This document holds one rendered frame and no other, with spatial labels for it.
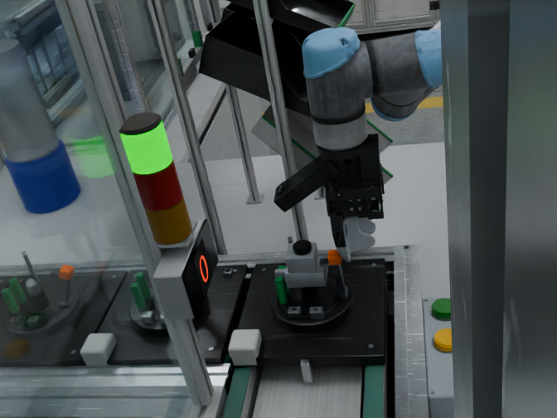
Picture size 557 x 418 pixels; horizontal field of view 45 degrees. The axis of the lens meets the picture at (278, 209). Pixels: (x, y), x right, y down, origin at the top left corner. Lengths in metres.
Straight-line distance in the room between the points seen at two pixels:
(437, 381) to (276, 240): 0.61
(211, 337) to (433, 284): 0.45
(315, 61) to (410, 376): 0.47
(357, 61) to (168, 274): 0.36
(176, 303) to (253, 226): 0.74
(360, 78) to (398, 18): 4.21
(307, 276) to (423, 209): 0.53
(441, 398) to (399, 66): 0.46
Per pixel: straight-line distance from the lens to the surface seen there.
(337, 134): 0.91
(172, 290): 0.82
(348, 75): 0.88
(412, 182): 1.63
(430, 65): 0.89
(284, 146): 1.19
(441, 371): 1.02
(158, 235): 0.82
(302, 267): 1.06
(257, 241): 1.50
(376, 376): 1.04
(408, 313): 1.12
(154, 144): 0.76
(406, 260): 1.23
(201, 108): 2.24
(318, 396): 1.06
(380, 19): 5.10
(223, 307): 1.17
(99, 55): 0.75
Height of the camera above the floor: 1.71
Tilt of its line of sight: 32 degrees down
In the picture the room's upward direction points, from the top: 11 degrees counter-clockwise
